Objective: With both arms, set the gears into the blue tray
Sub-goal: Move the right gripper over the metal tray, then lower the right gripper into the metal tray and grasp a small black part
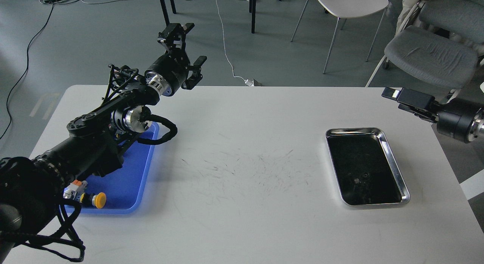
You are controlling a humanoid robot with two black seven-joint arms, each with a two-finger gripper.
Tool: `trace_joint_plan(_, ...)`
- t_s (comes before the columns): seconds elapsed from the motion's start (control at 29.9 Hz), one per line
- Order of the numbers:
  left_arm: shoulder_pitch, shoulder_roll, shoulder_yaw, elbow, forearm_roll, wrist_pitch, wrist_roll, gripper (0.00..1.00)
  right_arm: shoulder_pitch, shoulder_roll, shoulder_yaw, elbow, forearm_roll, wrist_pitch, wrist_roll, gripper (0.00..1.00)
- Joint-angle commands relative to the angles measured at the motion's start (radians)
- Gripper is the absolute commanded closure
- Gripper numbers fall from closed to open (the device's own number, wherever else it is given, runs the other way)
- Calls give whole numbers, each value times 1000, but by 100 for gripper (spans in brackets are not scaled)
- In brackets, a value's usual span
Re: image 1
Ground grey upholstered chair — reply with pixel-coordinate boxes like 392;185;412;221
368;0;483;97

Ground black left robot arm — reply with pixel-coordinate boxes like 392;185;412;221
0;23;207;262

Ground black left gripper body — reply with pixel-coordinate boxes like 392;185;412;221
144;52;190;96

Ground blue plastic tray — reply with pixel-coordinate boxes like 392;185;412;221
80;142;154;215

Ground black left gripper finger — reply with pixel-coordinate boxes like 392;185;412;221
157;23;195;54
181;56;207;90

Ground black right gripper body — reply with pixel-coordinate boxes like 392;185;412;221
437;105;482;143

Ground silver metal tray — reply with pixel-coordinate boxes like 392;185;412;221
325;127;410;208

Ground black table legs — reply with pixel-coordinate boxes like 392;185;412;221
157;0;258;36

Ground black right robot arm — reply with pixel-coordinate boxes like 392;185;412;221
382;87;483;143

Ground yellow push button switch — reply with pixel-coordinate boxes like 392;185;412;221
79;192;107;209

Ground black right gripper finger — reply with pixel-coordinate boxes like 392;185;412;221
381;87;440;123

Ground white plastic chair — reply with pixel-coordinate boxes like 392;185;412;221
290;0;389;74

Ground black cable on floor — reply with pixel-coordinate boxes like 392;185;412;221
0;0;91;140

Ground white cable on floor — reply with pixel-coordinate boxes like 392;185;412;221
81;0;262;87

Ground orange white switch block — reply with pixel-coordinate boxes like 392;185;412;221
63;180;88;202

